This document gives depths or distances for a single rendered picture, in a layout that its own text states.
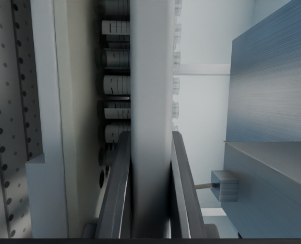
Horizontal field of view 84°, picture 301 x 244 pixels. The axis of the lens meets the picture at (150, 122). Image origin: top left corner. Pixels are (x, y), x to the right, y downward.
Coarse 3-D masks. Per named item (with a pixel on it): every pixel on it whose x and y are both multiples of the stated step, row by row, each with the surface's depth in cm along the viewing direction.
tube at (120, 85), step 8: (96, 80) 11; (104, 80) 11; (112, 80) 11; (120, 80) 11; (128, 80) 11; (176, 80) 11; (96, 88) 11; (104, 88) 11; (112, 88) 11; (120, 88) 11; (128, 88) 11; (176, 88) 11
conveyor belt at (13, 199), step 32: (0, 0) 11; (0, 32) 11; (32, 32) 14; (0, 64) 11; (32, 64) 14; (0, 96) 11; (32, 96) 14; (0, 128) 11; (32, 128) 14; (0, 160) 11; (0, 192) 11; (0, 224) 11
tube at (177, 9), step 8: (96, 0) 10; (104, 0) 10; (112, 0) 10; (120, 0) 10; (128, 0) 10; (176, 0) 10; (96, 8) 11; (104, 8) 11; (112, 8) 11; (120, 8) 11; (128, 8) 11; (176, 8) 11; (176, 16) 11
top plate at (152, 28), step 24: (144, 0) 7; (168, 0) 7; (144, 24) 7; (168, 24) 7; (144, 48) 7; (168, 48) 7; (144, 72) 7; (168, 72) 7; (144, 96) 8; (168, 96) 8; (144, 120) 8; (168, 120) 8; (144, 144) 8; (168, 144) 8; (144, 168) 8; (168, 168) 8; (144, 192) 8; (168, 192) 8; (144, 216) 8; (168, 216) 8
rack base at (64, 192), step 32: (32, 0) 7; (64, 0) 7; (64, 32) 7; (64, 64) 7; (64, 96) 7; (96, 96) 11; (64, 128) 8; (96, 128) 11; (32, 160) 8; (64, 160) 8; (96, 160) 11; (32, 192) 8; (64, 192) 8; (96, 192) 11; (32, 224) 8; (64, 224) 8
